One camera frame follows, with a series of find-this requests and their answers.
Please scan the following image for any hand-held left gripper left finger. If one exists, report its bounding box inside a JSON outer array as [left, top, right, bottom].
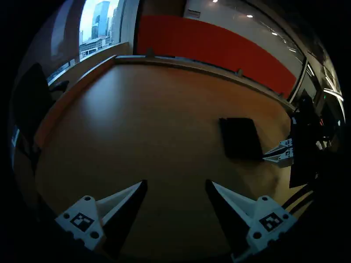
[[54, 179, 148, 260]]

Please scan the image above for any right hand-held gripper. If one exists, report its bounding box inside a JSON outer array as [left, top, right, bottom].
[[261, 96, 330, 189]]

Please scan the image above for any black towel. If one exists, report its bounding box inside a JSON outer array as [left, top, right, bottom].
[[218, 117, 262, 160]]

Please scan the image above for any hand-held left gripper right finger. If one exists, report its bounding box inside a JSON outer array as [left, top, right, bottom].
[[205, 179, 298, 263]]

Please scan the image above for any red desk screen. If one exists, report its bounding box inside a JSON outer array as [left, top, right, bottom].
[[115, 15, 298, 110]]

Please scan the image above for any black office chair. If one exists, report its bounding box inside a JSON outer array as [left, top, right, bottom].
[[11, 63, 70, 171]]

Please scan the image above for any black cable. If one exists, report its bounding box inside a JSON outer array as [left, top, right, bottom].
[[282, 184, 316, 214]]

